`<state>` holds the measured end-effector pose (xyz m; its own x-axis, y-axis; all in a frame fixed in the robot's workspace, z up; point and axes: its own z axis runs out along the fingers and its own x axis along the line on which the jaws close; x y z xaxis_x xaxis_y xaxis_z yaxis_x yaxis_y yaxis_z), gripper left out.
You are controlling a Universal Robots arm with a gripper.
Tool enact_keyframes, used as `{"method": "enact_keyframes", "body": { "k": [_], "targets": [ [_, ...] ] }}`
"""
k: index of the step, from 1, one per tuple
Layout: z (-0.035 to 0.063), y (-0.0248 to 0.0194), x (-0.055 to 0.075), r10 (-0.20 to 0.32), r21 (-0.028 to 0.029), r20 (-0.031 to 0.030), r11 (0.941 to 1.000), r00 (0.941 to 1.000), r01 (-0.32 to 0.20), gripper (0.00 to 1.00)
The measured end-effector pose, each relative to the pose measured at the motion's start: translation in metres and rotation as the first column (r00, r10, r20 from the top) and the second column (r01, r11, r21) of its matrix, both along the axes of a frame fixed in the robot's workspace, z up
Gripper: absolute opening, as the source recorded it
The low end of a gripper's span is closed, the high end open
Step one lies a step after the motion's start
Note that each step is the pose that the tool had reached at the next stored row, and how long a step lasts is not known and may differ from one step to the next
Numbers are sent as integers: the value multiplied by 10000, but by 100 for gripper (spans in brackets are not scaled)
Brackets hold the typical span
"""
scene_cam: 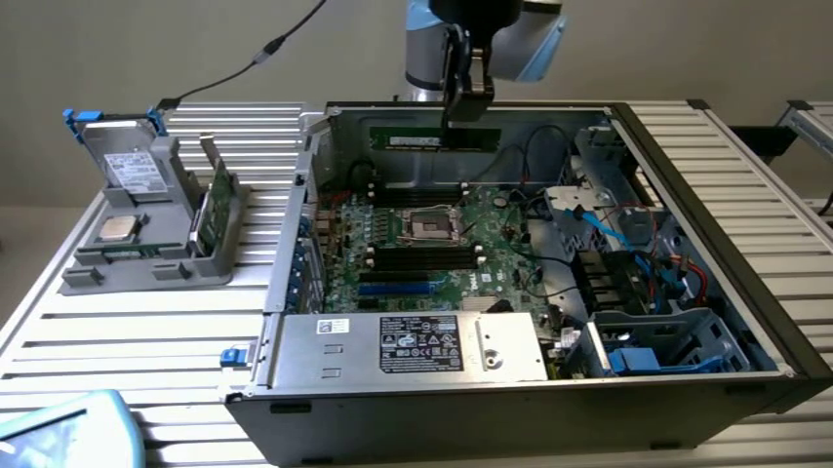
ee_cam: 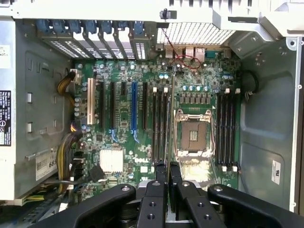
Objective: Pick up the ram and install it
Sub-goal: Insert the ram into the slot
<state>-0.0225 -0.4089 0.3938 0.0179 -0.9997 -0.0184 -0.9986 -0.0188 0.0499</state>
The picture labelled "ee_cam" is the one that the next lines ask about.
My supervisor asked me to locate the blue expansion slot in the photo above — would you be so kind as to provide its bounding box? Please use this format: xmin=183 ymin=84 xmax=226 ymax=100
xmin=131 ymin=80 xmax=138 ymax=131

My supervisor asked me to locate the white barcode label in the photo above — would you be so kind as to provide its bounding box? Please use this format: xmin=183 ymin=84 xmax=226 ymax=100
xmin=35 ymin=153 xmax=58 ymax=181

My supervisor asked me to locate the blue slot clip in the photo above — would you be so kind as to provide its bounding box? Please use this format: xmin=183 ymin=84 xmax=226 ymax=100
xmin=133 ymin=21 xmax=145 ymax=38
xmin=36 ymin=19 xmax=52 ymax=34
xmin=100 ymin=20 xmax=113 ymax=35
xmin=69 ymin=20 xmax=83 ymax=34
xmin=52 ymin=19 xmax=69 ymax=34
xmin=85 ymin=20 xmax=98 ymax=34

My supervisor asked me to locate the yellow black power cable bundle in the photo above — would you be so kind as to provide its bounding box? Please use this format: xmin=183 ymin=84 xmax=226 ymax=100
xmin=57 ymin=68 xmax=83 ymax=109

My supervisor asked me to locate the thick yellow black cable bundle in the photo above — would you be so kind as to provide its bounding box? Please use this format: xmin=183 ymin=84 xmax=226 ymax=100
xmin=56 ymin=132 xmax=83 ymax=194

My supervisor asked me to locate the thin grey wire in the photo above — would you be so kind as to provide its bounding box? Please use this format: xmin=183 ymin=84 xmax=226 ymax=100
xmin=237 ymin=162 xmax=250 ymax=194

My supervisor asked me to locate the black flat data cable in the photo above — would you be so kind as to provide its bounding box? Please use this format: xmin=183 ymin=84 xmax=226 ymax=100
xmin=40 ymin=165 xmax=105 ymax=186

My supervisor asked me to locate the red black twisted wire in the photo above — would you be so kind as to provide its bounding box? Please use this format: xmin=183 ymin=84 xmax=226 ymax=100
xmin=157 ymin=27 xmax=203 ymax=70

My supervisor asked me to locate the black looped cable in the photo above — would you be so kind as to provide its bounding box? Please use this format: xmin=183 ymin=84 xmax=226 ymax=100
xmin=241 ymin=70 xmax=260 ymax=98

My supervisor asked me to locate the grey metal PC case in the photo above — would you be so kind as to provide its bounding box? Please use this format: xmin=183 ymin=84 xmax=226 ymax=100
xmin=0 ymin=0 xmax=304 ymax=228

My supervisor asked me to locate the black RAM slot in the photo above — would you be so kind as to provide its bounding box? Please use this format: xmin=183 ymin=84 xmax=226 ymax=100
xmin=217 ymin=94 xmax=223 ymax=166
xmin=162 ymin=87 xmax=169 ymax=163
xmin=222 ymin=88 xmax=229 ymax=171
xmin=152 ymin=87 xmax=158 ymax=164
xmin=167 ymin=95 xmax=172 ymax=164
xmin=232 ymin=88 xmax=240 ymax=172
xmin=157 ymin=89 xmax=163 ymax=162
xmin=228 ymin=94 xmax=234 ymax=167

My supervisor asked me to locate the green Dell motherboard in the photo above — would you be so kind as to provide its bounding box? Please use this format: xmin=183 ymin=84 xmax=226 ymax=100
xmin=70 ymin=58 xmax=242 ymax=193

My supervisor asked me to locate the long black expansion slot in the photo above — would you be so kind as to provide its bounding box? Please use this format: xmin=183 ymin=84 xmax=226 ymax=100
xmin=99 ymin=80 xmax=105 ymax=129
xmin=142 ymin=81 xmax=148 ymax=131
xmin=110 ymin=81 xmax=116 ymax=129

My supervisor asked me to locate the white case label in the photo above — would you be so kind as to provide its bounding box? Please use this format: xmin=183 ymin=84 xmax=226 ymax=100
xmin=271 ymin=159 xmax=286 ymax=185

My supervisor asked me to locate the grey power supply unit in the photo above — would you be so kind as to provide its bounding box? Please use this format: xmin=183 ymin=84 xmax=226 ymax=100
xmin=0 ymin=20 xmax=72 ymax=206

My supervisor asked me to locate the metal CPU socket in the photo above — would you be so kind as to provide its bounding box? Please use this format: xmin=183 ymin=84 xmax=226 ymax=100
xmin=174 ymin=108 xmax=216 ymax=158

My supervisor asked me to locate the perforated metal slot cover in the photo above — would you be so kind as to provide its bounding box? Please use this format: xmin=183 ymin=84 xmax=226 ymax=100
xmin=135 ymin=39 xmax=147 ymax=60

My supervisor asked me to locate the black power supply label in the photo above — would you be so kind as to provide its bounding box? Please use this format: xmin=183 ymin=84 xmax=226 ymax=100
xmin=0 ymin=89 xmax=12 ymax=147

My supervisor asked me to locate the white expansion slot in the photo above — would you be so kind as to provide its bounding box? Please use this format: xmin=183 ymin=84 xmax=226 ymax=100
xmin=86 ymin=77 xmax=94 ymax=125

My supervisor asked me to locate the silver chipset heatsink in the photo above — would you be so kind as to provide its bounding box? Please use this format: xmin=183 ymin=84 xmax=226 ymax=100
xmin=99 ymin=148 xmax=124 ymax=174

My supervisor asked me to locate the black intrusion switch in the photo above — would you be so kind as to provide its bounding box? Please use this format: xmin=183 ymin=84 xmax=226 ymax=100
xmin=159 ymin=8 xmax=171 ymax=20

